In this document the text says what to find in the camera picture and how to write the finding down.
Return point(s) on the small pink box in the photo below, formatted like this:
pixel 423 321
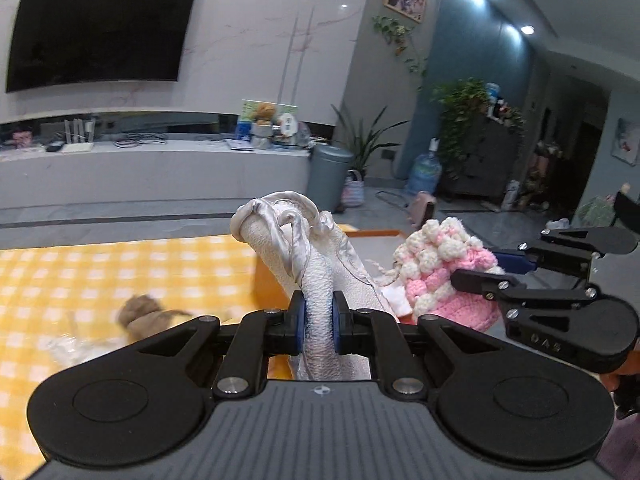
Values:
pixel 21 139

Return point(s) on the leafy pothos plant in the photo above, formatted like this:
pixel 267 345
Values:
pixel 460 110

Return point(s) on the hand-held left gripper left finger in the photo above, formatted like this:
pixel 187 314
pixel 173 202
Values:
pixel 298 320

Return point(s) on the person's right hand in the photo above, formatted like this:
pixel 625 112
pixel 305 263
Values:
pixel 622 372

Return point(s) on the grey trash can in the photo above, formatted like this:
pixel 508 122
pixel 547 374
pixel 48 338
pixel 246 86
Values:
pixel 330 175

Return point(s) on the white ribbon bundle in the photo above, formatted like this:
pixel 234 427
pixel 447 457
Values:
pixel 75 350

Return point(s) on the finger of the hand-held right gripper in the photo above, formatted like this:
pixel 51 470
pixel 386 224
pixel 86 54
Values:
pixel 575 242
pixel 480 282

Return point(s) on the purple fluffy cloth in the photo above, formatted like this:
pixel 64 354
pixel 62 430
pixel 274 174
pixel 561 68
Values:
pixel 620 450

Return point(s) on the flat silver tablet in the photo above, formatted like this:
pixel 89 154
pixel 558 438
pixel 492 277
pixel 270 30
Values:
pixel 240 145

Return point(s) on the black wall television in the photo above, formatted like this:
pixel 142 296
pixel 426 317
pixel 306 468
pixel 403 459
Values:
pixel 100 30

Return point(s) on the white marble TV bench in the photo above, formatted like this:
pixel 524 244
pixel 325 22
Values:
pixel 175 175

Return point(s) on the small black box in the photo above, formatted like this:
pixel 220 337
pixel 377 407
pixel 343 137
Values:
pixel 55 146

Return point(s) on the orange cardboard box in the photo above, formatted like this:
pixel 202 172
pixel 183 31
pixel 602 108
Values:
pixel 270 285

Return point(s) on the yellow checkered blanket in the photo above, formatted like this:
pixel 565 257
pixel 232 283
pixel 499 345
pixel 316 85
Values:
pixel 100 270

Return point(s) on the green bag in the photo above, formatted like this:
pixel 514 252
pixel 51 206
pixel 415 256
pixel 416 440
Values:
pixel 597 212

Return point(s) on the white floor item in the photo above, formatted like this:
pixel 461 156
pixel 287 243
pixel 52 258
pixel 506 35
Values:
pixel 511 197

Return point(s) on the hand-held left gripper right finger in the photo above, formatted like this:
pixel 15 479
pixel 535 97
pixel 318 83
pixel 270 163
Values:
pixel 337 322

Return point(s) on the hanging vine plant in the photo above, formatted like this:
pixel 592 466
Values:
pixel 397 35

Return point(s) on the recessed ceiling light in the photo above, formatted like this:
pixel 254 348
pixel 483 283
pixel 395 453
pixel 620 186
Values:
pixel 526 29

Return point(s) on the blue wall picture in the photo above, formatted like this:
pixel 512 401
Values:
pixel 627 142

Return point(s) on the dark grey cabinet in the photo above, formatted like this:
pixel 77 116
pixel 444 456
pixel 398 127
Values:
pixel 487 160

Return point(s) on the blue water jug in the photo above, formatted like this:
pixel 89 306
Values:
pixel 424 172

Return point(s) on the teddy bear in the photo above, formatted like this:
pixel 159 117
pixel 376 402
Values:
pixel 264 117

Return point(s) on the small woven basket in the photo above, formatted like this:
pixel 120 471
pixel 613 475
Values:
pixel 352 192

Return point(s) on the long-leaf potted plant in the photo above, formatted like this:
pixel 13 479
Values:
pixel 367 145

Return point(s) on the pink white knitted hat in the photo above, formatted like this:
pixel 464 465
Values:
pixel 440 270

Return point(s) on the white router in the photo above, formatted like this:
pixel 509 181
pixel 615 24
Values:
pixel 79 147

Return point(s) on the green blue printed box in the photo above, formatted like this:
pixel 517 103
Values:
pixel 244 120

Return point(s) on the brown fuzzy headband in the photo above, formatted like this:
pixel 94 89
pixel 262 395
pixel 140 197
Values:
pixel 150 315

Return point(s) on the white crinkled cloth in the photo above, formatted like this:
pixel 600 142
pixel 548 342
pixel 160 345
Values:
pixel 320 270

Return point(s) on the small pink heater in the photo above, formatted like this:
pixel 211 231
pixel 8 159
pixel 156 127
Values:
pixel 422 207

